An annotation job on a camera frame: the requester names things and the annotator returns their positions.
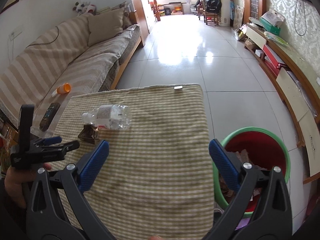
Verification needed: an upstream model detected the red green trash bucket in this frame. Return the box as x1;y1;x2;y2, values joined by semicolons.
213;127;291;218

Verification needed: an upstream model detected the person left hand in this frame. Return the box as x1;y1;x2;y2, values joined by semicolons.
4;166;37;209

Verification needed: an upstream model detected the purple plastic stool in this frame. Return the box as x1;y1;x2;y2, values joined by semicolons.
213;209;250;229

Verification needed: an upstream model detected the black remote control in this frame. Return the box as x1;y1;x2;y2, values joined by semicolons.
39;102;60;132

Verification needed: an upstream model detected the brown crumpled wrapper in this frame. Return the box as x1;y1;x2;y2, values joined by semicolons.
78;124;99;145

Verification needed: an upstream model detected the orange capped bottle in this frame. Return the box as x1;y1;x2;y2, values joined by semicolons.
52;83;72;97

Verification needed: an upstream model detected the clear plastic bottle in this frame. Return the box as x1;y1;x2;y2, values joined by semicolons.
81;105;131;130

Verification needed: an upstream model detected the striped beige sofa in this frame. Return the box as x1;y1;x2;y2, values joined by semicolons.
1;11;143;137

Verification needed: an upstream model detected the curved wooden tv cabinet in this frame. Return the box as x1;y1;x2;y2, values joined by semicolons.
245;23;319;184

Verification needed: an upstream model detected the beige sofa cushion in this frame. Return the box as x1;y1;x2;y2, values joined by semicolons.
88;8;124;46

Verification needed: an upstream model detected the plush toy on sofa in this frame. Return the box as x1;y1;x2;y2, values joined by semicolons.
73;2;97;15

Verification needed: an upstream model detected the green storage box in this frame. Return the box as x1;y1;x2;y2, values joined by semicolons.
259;9;285;36

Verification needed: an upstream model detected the wooden chair with bag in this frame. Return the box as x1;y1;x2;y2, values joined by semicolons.
195;0;222;25

